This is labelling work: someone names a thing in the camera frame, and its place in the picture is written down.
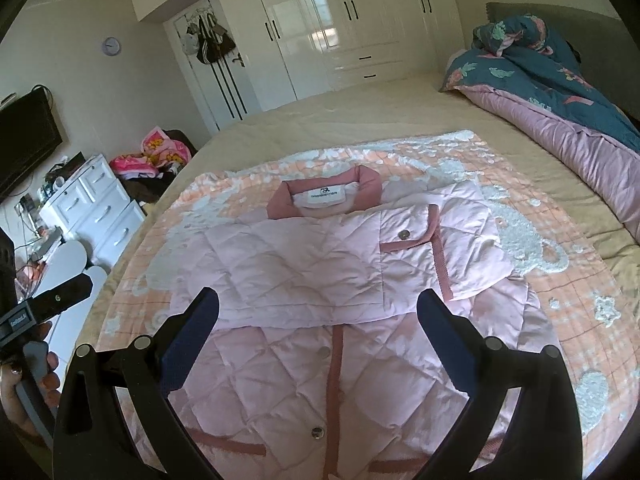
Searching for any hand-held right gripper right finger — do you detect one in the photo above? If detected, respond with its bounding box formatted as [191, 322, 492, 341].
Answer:
[416, 287, 586, 480]

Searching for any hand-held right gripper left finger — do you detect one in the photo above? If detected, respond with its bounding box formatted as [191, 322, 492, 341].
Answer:
[52, 287, 236, 480]

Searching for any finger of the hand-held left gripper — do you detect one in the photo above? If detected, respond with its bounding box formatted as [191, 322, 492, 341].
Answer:
[27, 274, 94, 323]

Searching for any pink quilted jacket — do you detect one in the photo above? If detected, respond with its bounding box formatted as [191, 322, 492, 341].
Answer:
[120, 165, 563, 480]

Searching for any person's left hand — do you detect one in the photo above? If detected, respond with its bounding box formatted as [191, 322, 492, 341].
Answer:
[0, 322, 63, 443]

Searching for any white rounded chair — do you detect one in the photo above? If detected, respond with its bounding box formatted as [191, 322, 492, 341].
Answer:
[50, 266, 108, 361]
[37, 239, 91, 301]

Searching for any white chest of drawers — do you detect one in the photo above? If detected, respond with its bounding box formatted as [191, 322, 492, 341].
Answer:
[39, 154, 147, 271]

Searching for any dark brown chair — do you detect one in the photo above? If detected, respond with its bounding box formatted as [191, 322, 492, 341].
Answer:
[122, 129, 198, 206]

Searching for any orange plaid fleece blanket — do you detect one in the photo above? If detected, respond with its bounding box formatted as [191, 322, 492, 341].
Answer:
[95, 129, 640, 461]

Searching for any black television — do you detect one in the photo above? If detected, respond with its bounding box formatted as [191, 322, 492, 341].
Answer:
[0, 91, 65, 201]

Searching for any pink cartoon print cloth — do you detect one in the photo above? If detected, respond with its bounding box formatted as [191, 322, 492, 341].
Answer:
[109, 127, 193, 181]

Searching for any bed with beige sheet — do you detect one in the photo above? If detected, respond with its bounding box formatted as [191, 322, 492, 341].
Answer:
[92, 67, 640, 461]

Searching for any teal floral duvet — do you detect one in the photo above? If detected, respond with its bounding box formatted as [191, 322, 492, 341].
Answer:
[439, 14, 640, 246]

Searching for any white striped door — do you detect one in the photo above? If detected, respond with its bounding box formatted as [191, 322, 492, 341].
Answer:
[165, 10, 261, 133]

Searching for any black striped hanging bag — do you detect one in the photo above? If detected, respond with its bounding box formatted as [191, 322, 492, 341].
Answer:
[196, 15, 223, 65]

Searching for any dark hanging bag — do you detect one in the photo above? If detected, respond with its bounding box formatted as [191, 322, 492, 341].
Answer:
[217, 22, 237, 56]

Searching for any glossy white wardrobe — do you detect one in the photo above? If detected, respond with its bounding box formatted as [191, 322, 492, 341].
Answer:
[131, 0, 466, 106]

